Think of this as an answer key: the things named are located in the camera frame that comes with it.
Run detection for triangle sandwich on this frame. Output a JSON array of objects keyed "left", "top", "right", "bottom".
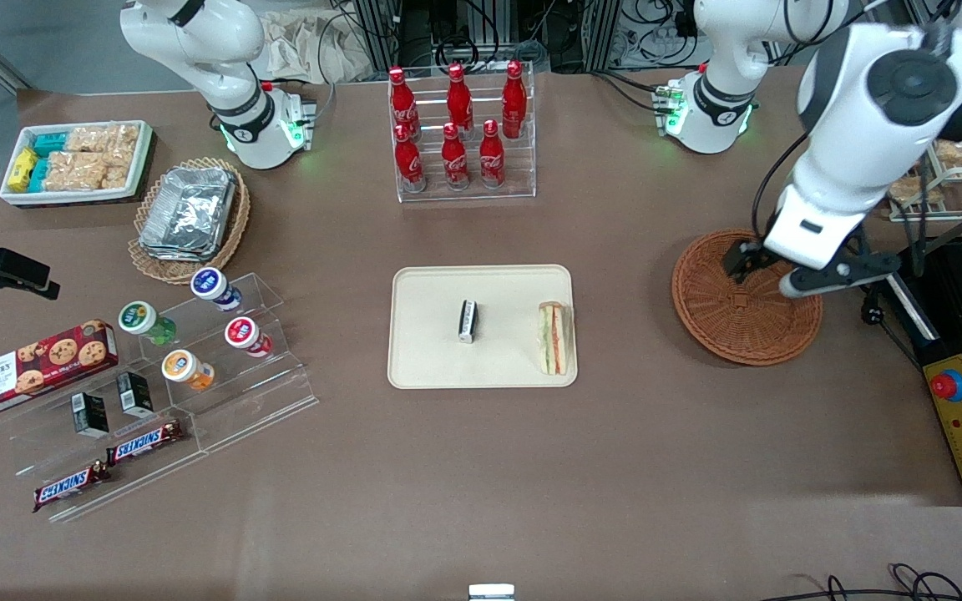
[{"left": 538, "top": 301, "right": 572, "bottom": 376}]

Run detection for round brown wicker basket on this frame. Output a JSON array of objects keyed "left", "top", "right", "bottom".
[{"left": 671, "top": 230, "right": 823, "bottom": 366}]

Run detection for oval tan wicker basket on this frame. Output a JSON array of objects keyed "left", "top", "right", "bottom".
[{"left": 128, "top": 157, "right": 251, "bottom": 285}]

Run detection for beige plastic tray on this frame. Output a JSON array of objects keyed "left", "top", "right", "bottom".
[{"left": 387, "top": 265, "right": 580, "bottom": 391}]

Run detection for red Walkers cookie box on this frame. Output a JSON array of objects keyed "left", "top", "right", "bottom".
[{"left": 0, "top": 320, "right": 119, "bottom": 420}]

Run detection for yellow snack packet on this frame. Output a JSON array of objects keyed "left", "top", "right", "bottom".
[{"left": 8, "top": 148, "right": 39, "bottom": 193}]

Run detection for clear rice crisp packet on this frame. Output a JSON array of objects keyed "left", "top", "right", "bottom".
[
  {"left": 43, "top": 151, "right": 108, "bottom": 192},
  {"left": 66, "top": 125, "right": 111, "bottom": 154},
  {"left": 105, "top": 124, "right": 141, "bottom": 189}
]

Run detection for green lid yogurt cup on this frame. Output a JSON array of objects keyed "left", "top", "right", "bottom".
[{"left": 118, "top": 300, "right": 177, "bottom": 346}]

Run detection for small black box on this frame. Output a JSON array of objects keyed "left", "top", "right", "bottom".
[
  {"left": 116, "top": 371, "right": 155, "bottom": 419},
  {"left": 71, "top": 392, "right": 110, "bottom": 439}
]

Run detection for white rectangular snack bin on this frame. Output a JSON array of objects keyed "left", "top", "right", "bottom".
[{"left": 0, "top": 120, "right": 155, "bottom": 207}]

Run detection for stack of foil containers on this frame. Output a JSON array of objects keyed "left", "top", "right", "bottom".
[{"left": 139, "top": 166, "right": 237, "bottom": 263}]

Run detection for orange lid yogurt cup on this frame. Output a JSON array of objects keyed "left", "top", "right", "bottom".
[{"left": 161, "top": 349, "right": 216, "bottom": 392}]

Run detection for blue lid yogurt cup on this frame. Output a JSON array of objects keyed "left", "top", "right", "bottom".
[{"left": 190, "top": 267, "right": 243, "bottom": 312}]

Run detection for Snickers chocolate bar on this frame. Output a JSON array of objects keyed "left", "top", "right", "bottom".
[
  {"left": 33, "top": 462, "right": 112, "bottom": 513},
  {"left": 105, "top": 419, "right": 185, "bottom": 466}
]

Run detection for black sealing machine yellow panel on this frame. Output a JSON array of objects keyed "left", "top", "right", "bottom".
[{"left": 882, "top": 200, "right": 962, "bottom": 508}]

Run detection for clear acrylic bottle rack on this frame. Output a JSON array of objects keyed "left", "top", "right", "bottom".
[{"left": 387, "top": 60, "right": 537, "bottom": 204}]

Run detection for red lid yogurt cup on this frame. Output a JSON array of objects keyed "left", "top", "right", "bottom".
[{"left": 224, "top": 316, "right": 274, "bottom": 358}]

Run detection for red cola bottle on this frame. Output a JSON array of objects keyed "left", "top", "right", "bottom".
[
  {"left": 387, "top": 67, "right": 419, "bottom": 141},
  {"left": 478, "top": 119, "right": 506, "bottom": 189},
  {"left": 393, "top": 124, "right": 427, "bottom": 194},
  {"left": 446, "top": 63, "right": 474, "bottom": 139},
  {"left": 440, "top": 122, "right": 470, "bottom": 191},
  {"left": 501, "top": 59, "right": 528, "bottom": 139}
]

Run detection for clear acrylic stepped stand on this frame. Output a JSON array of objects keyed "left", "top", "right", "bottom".
[{"left": 0, "top": 271, "right": 319, "bottom": 524}]

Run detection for crumpled beige cloth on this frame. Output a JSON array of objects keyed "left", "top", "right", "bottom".
[{"left": 260, "top": 8, "right": 375, "bottom": 84}]

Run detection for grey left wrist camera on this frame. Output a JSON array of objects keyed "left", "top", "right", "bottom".
[{"left": 778, "top": 250, "right": 902, "bottom": 300}]

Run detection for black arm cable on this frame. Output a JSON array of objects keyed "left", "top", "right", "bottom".
[{"left": 751, "top": 125, "right": 812, "bottom": 245}]

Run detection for black power cable with plug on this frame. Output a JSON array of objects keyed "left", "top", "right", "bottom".
[{"left": 857, "top": 242, "right": 926, "bottom": 370}]

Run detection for black floor cables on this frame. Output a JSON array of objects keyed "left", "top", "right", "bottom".
[{"left": 761, "top": 563, "right": 962, "bottom": 601}]

